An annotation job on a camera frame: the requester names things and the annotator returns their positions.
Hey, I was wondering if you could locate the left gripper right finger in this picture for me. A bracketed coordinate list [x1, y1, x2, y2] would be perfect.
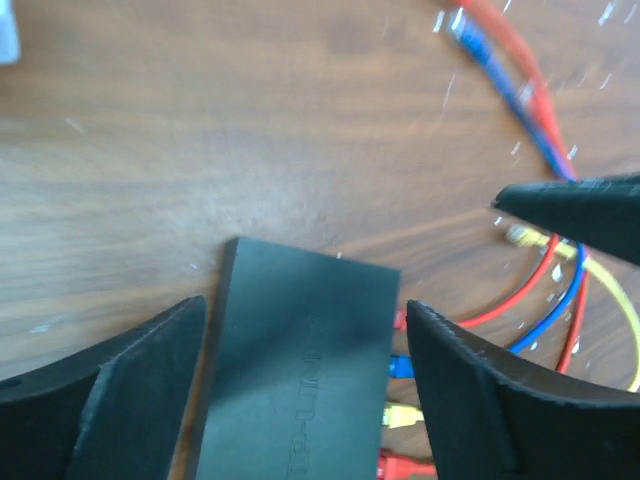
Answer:
[407, 300, 639, 479]

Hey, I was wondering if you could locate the yellow ethernet cable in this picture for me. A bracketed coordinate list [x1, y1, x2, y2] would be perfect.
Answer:
[380, 224, 640, 431]

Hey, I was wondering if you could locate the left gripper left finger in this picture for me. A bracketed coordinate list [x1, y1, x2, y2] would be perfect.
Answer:
[1, 296, 207, 479]

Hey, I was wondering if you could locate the blue ethernet cable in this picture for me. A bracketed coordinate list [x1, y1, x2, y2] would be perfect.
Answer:
[387, 9, 587, 382]

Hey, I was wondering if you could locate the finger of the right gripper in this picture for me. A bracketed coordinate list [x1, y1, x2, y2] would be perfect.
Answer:
[492, 173, 639, 266]

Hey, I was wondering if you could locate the black network switch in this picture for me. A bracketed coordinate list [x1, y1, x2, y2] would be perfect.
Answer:
[185, 237, 400, 479]

